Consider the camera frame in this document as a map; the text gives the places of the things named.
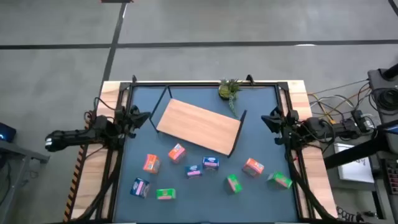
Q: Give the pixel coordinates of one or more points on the gray metal cart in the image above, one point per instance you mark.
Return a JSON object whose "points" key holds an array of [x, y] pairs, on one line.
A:
{"points": [[18, 151]]}

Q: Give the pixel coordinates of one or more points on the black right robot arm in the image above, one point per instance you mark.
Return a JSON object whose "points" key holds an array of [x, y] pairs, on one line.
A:
{"points": [[317, 129]]}

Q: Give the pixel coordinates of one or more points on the small potted succulent plant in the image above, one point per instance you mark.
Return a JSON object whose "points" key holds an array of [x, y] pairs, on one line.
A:
{"points": [[224, 91]]}

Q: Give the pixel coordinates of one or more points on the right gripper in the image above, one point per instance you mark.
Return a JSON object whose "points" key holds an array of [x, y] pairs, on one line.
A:
{"points": [[287, 124]]}

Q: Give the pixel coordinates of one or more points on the black frame clamp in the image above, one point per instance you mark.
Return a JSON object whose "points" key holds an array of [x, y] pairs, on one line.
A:
{"points": [[134, 79], [249, 79]]}

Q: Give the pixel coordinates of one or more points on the dark blue-lit device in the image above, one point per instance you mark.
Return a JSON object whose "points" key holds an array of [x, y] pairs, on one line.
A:
{"points": [[7, 132]]}

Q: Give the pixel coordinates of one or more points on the yellow black hazard tape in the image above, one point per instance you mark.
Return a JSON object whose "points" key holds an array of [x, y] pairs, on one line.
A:
{"points": [[74, 183]]}

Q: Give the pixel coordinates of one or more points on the backlit keyboard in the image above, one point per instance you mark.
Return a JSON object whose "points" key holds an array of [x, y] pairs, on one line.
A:
{"points": [[393, 177]]}

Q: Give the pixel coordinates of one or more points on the black metal table frame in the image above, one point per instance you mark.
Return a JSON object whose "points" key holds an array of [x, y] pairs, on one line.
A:
{"points": [[202, 84]]}

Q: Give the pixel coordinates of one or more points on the green Apple Jacks cereal box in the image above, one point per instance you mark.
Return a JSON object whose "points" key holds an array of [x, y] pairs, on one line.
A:
{"points": [[280, 180], [234, 183], [165, 193]]}

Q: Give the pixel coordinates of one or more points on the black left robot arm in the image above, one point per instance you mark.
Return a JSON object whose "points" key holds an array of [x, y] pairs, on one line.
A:
{"points": [[71, 137]]}

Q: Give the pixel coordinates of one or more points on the black equipment stand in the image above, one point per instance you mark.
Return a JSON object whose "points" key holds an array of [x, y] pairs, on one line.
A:
{"points": [[351, 154]]}

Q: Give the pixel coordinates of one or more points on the gray equipment cart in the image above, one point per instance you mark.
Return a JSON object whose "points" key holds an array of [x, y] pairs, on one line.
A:
{"points": [[381, 84]]}

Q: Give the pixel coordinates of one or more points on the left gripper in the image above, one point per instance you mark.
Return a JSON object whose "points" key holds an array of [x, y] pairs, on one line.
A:
{"points": [[130, 123]]}

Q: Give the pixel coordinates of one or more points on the wooden shelf with black frame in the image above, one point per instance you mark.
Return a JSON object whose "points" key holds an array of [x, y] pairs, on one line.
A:
{"points": [[199, 126]]}

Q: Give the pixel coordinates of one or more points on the white board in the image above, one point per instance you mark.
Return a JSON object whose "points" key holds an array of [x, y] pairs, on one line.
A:
{"points": [[354, 171]]}

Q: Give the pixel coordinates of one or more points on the orange Mini Wheats cereal box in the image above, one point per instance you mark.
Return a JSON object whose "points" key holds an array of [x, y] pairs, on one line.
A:
{"points": [[151, 163], [177, 152], [253, 166]]}

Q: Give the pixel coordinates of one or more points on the blue Frosted Flakes cereal box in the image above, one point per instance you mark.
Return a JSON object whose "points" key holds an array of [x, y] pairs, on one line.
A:
{"points": [[210, 162], [140, 187], [193, 171]]}

